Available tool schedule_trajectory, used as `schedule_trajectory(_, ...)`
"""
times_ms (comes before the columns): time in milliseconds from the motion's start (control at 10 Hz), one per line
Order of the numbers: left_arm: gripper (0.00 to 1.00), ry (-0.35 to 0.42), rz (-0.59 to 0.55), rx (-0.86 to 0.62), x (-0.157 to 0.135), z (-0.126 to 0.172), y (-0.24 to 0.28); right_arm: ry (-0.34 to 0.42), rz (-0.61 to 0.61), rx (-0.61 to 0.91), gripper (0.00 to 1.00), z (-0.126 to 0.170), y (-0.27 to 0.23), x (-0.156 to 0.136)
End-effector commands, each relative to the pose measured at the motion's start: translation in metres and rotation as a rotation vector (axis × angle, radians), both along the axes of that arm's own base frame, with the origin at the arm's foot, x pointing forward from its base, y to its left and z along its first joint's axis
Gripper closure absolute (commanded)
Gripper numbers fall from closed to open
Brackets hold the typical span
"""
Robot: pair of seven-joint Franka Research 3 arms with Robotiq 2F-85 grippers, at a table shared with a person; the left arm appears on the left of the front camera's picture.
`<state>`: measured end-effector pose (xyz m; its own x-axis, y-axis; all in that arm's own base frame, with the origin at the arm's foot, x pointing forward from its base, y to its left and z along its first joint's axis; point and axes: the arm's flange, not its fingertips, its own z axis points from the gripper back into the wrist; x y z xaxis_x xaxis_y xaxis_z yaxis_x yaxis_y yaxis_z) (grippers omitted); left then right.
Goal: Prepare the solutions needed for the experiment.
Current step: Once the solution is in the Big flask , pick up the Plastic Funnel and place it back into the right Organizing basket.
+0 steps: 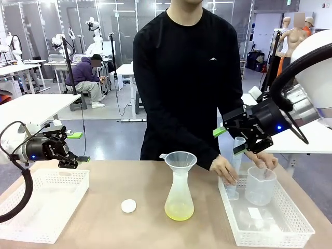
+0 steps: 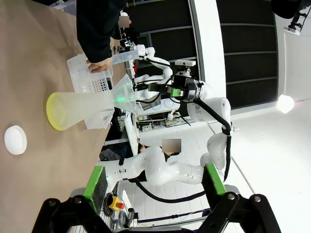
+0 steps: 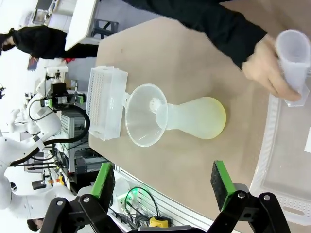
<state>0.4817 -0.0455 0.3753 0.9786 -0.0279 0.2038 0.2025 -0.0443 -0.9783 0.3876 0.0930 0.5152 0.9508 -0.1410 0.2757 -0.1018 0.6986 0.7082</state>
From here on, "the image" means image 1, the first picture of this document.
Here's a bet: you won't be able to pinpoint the person in black sweater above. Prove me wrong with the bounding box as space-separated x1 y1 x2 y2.
132 0 244 172

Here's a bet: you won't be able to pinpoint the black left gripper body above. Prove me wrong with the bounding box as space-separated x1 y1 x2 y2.
25 136 70 162

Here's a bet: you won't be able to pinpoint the labelled white perforated basket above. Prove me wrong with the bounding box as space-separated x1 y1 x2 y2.
217 174 316 247

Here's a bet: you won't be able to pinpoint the white computer tower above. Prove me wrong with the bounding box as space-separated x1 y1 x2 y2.
109 71 120 91

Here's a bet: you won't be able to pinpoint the clear plastic beaker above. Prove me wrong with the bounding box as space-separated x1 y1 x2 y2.
244 165 278 206

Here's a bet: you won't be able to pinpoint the white round cap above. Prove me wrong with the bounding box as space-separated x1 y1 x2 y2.
120 199 137 214

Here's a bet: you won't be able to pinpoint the white desk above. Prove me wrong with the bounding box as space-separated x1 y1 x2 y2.
0 59 51 94

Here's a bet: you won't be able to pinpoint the white workbench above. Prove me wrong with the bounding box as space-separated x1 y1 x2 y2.
44 53 109 94

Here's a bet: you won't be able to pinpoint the beige mannequin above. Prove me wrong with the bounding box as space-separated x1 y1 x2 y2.
279 12 307 60

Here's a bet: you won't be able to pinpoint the clear graduated cylinder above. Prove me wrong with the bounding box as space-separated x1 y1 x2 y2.
228 136 246 201

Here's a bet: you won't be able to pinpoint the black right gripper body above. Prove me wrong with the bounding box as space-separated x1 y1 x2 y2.
245 99 295 141

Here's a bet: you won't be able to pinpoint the clear plastic funnel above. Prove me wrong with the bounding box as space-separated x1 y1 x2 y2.
159 151 198 182

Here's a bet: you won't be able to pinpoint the person's right hand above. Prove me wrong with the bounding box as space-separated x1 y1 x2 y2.
209 155 239 186

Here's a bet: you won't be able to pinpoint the dark bags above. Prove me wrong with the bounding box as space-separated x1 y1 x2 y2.
246 50 266 72

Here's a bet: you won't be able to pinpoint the grey plastic stool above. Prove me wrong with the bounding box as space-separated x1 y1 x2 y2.
134 90 146 115

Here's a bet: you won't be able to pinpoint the flask with yellow liquid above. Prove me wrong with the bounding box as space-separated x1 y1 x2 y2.
164 171 195 222

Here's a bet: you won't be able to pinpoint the person's left hand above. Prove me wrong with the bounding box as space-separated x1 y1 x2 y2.
245 151 279 171

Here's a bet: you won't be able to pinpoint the person's right forearm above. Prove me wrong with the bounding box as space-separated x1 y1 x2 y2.
155 111 221 172

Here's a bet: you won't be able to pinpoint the pale mannequin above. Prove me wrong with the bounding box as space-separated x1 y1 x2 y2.
274 17 292 58

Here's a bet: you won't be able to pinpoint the mannequin with hat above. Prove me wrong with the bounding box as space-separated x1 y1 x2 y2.
303 17 316 34

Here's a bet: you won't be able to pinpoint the person in purple hoodie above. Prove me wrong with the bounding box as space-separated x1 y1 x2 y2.
64 53 107 109

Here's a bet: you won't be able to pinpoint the black tripod stand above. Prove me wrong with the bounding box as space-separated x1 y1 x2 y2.
60 36 78 95
108 32 118 91
260 30 282 93

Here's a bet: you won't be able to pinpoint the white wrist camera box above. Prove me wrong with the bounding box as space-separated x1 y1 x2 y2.
248 87 265 103

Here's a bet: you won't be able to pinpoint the white paper label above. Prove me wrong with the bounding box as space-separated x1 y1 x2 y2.
247 206 262 220

